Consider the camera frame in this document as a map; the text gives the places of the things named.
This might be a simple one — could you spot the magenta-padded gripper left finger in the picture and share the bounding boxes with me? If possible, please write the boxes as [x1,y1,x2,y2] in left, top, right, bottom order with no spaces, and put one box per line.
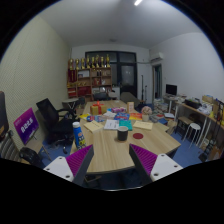
[43,144,95,187]

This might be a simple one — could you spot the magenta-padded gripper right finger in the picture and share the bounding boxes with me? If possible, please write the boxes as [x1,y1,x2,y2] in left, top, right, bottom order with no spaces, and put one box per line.
[128,143,184,186]

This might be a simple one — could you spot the blue drink bottle white cap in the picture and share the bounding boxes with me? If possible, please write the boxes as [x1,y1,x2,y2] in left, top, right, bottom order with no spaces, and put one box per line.
[72,121,87,150]

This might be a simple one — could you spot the black plastic chair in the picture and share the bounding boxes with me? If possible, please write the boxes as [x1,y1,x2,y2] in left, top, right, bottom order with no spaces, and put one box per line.
[18,146,46,169]

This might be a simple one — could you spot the flat round red coaster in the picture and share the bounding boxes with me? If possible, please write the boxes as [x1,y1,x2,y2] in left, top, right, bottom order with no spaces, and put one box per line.
[132,132,145,140]

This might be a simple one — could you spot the black office chair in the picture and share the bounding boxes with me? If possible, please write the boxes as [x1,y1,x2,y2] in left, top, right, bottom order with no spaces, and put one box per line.
[35,97,79,148]

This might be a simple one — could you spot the white round stool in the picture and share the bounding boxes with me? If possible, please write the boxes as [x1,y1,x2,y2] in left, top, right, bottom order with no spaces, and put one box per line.
[183,122,202,148]

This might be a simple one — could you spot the purple sign board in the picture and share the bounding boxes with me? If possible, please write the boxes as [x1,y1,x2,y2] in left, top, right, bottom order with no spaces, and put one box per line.
[13,107,40,146]

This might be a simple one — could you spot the black mug white inside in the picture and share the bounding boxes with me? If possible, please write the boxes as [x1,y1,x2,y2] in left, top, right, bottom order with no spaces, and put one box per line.
[116,125,129,142]

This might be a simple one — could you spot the thick beige book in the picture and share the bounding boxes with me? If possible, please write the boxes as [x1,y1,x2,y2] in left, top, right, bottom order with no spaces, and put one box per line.
[83,120,105,134]

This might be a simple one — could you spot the orange red book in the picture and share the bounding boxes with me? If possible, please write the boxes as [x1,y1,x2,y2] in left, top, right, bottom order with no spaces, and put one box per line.
[129,112,144,121]

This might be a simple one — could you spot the teal book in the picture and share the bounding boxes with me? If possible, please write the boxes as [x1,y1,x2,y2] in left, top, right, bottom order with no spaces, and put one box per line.
[118,119,134,131]

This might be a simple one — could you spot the pink flowers in white pot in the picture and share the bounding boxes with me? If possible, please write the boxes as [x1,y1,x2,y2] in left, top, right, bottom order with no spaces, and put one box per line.
[140,105,153,122]

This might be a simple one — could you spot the blue printed book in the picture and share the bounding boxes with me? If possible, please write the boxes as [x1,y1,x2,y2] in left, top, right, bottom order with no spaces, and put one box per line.
[86,114,107,123]

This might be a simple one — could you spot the cluttered wooden side desk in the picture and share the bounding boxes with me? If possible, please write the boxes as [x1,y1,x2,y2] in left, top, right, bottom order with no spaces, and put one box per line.
[174,96,224,151]

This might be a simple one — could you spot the small upright cardboard box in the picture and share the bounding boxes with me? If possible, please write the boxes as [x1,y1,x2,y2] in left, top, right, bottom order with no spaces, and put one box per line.
[126,101,135,114]

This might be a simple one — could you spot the yellow gift box red ribbon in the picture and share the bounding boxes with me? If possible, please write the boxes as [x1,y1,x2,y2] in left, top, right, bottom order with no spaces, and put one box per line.
[89,100,108,116]

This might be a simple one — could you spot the small pink box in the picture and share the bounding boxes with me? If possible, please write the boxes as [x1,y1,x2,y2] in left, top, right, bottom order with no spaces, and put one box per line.
[110,106,127,114]

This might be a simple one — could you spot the black computer monitor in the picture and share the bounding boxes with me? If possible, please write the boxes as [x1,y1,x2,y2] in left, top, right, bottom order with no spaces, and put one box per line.
[165,83,178,98]

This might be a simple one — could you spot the wooden shelf unit with trophies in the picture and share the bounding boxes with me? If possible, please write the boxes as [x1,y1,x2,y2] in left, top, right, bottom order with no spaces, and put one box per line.
[66,54,113,101]

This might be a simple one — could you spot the black framed glass door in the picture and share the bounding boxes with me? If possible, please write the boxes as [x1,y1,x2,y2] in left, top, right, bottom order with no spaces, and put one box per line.
[84,50,138,98]

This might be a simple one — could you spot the white wall air conditioner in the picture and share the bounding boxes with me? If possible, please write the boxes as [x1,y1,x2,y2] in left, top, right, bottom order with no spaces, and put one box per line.
[149,51,165,63]

